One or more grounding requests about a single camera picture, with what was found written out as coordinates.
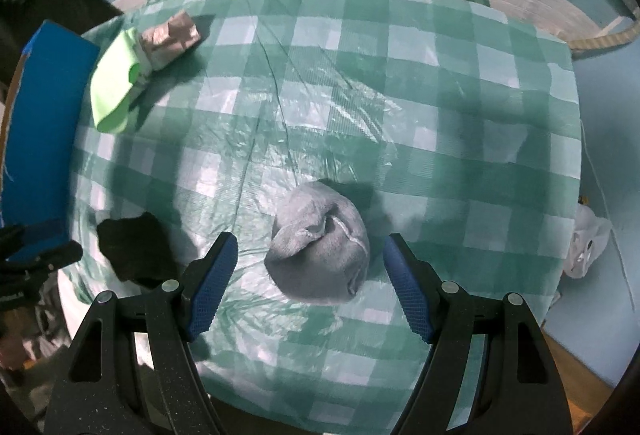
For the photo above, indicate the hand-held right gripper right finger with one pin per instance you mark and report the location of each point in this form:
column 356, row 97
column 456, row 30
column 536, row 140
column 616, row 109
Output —
column 407, row 285

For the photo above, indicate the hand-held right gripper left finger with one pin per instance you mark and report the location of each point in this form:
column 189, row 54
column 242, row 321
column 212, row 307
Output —
column 215, row 280

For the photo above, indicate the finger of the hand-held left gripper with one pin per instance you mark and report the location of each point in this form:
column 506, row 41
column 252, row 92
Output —
column 50, row 256
column 11, row 236

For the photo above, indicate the black sock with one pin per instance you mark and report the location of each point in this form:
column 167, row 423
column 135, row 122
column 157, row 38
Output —
column 132, row 245

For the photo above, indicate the grey sock ball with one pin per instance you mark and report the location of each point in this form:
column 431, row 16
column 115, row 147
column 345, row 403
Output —
column 317, row 247

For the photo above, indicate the blue cardboard box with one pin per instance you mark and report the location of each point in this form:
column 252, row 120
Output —
column 47, row 130

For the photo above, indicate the light green cloth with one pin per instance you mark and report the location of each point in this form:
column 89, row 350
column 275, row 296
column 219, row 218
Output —
column 112, row 85

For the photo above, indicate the pinkish grey patterned cloth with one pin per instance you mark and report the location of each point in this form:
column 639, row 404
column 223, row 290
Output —
column 170, row 40

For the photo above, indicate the green white checkered tablecloth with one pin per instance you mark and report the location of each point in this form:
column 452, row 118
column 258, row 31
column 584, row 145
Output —
column 350, row 115

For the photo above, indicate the white plastic bag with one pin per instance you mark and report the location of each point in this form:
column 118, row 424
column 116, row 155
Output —
column 587, row 240

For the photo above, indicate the woven beige strip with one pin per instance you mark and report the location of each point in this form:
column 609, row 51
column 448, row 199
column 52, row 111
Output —
column 607, row 37

